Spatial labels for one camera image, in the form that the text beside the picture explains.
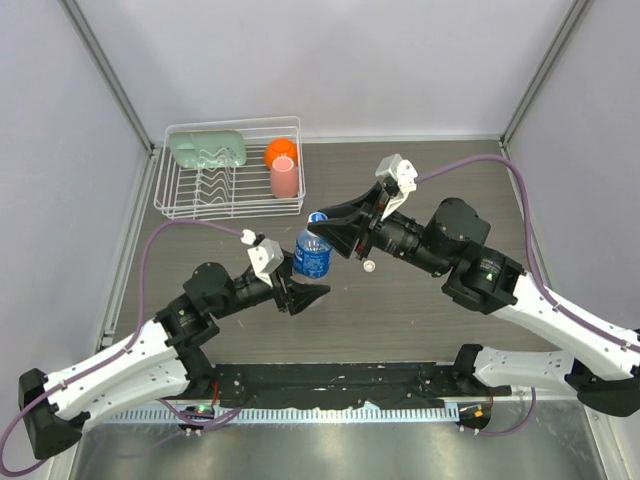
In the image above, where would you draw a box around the blue label water bottle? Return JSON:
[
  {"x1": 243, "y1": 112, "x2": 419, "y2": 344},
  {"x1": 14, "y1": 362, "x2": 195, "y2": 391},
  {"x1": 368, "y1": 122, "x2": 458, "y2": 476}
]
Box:
[{"x1": 293, "y1": 221, "x2": 332, "y2": 280}]

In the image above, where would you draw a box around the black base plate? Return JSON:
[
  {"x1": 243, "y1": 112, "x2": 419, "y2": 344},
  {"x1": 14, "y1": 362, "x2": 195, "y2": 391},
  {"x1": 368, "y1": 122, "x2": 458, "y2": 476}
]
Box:
[{"x1": 164, "y1": 360, "x2": 501, "y2": 411}]

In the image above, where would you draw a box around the white blue bottle cap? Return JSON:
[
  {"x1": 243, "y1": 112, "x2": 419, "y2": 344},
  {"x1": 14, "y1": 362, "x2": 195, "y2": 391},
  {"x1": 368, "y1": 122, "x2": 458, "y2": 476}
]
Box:
[{"x1": 308, "y1": 212, "x2": 328, "y2": 223}]

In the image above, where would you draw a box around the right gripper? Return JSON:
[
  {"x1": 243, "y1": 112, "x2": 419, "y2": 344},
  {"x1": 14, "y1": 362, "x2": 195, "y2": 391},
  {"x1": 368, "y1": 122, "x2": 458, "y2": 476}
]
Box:
[{"x1": 308, "y1": 182, "x2": 449, "y2": 279}]

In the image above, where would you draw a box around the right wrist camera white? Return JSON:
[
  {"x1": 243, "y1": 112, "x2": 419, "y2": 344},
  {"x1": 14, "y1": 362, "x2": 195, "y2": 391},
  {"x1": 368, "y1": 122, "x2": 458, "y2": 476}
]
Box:
[{"x1": 375, "y1": 154, "x2": 418, "y2": 220}]

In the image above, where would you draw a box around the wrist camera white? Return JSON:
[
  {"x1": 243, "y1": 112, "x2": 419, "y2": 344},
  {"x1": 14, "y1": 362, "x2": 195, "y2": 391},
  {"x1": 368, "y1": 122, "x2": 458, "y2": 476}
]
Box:
[
  {"x1": 240, "y1": 229, "x2": 284, "y2": 287},
  {"x1": 375, "y1": 154, "x2": 418, "y2": 220}
]

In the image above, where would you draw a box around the pink cup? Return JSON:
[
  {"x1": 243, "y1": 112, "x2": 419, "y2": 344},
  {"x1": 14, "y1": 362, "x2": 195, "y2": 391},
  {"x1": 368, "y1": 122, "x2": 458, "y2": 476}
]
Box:
[{"x1": 270, "y1": 156, "x2": 299, "y2": 199}]

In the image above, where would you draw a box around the white wire dish rack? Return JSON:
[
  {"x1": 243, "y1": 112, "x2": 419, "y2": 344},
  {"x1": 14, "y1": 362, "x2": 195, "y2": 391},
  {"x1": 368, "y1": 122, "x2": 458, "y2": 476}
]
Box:
[{"x1": 153, "y1": 116, "x2": 306, "y2": 220}]

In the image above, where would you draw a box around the orange bowl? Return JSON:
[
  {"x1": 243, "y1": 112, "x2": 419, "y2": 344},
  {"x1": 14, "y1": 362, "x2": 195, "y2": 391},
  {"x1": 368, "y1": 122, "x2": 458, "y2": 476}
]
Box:
[{"x1": 263, "y1": 138, "x2": 298, "y2": 169}]

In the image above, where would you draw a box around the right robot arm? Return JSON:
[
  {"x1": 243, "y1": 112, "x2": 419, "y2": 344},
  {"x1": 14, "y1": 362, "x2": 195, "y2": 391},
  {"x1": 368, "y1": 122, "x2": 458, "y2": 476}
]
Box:
[{"x1": 308, "y1": 184, "x2": 639, "y2": 417}]

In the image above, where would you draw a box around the white bottle cap open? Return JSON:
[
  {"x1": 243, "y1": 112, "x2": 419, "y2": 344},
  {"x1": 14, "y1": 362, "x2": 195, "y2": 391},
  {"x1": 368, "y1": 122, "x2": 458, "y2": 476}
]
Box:
[{"x1": 363, "y1": 260, "x2": 376, "y2": 273}]

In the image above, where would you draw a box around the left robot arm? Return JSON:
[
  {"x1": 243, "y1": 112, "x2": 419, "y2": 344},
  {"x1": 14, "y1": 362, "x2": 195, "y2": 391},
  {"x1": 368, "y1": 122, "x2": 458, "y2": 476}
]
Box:
[{"x1": 19, "y1": 254, "x2": 330, "y2": 460}]

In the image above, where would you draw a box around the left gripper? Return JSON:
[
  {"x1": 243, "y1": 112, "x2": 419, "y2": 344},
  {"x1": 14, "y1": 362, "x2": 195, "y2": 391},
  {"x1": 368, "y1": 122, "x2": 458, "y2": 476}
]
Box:
[{"x1": 211, "y1": 246, "x2": 329, "y2": 318}]

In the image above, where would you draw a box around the white slotted cable duct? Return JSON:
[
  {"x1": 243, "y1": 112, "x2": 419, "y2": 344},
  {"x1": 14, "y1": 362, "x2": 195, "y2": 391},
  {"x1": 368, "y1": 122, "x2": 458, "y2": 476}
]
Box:
[{"x1": 106, "y1": 402, "x2": 459, "y2": 425}]

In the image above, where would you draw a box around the green plastic tray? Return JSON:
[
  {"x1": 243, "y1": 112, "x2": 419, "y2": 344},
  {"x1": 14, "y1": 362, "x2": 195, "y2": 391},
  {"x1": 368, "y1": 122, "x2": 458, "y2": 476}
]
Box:
[{"x1": 167, "y1": 130, "x2": 247, "y2": 170}]

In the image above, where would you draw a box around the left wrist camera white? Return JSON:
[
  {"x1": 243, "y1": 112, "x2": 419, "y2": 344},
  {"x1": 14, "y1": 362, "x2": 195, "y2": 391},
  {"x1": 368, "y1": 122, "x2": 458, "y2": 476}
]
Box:
[{"x1": 240, "y1": 229, "x2": 284, "y2": 287}]

